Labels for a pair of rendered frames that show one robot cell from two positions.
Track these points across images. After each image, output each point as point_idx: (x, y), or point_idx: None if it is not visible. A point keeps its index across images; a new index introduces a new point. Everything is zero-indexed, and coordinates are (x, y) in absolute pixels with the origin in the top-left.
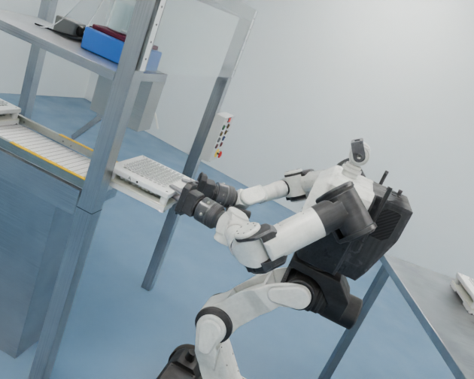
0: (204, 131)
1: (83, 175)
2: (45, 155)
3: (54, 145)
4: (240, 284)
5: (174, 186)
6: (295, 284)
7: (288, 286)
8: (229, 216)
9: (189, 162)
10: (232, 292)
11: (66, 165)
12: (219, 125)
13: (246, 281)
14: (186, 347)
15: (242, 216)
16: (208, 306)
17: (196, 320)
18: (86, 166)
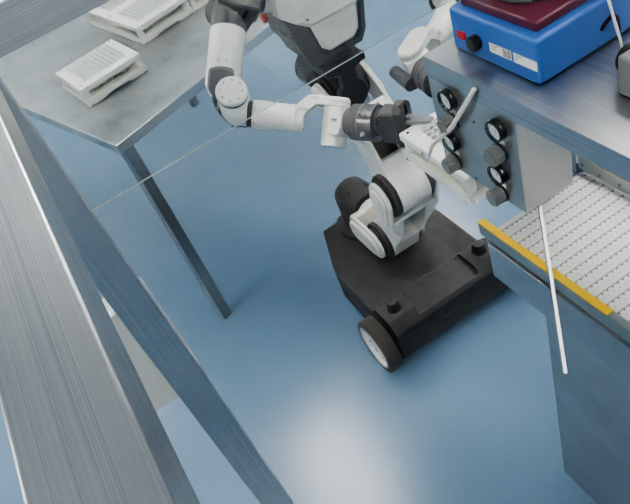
0: (181, 340)
1: (577, 207)
2: None
3: (621, 305)
4: (376, 152)
5: None
6: (364, 65)
7: (370, 70)
8: (430, 39)
9: (224, 403)
10: (389, 157)
11: (605, 229)
12: (155, 299)
13: (371, 143)
14: (388, 323)
15: (421, 26)
16: (421, 170)
17: (434, 184)
18: (561, 240)
